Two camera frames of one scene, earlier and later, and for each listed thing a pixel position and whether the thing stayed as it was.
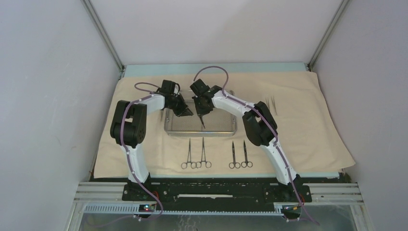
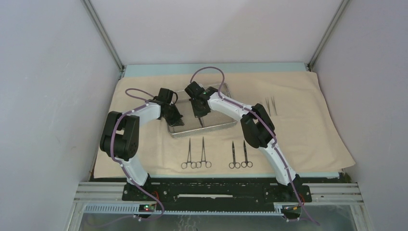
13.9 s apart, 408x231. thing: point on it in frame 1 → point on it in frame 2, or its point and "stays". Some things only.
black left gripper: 184,110 → 177,121
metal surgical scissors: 244,164 stays
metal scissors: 232,165 stays
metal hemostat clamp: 193,165 stays
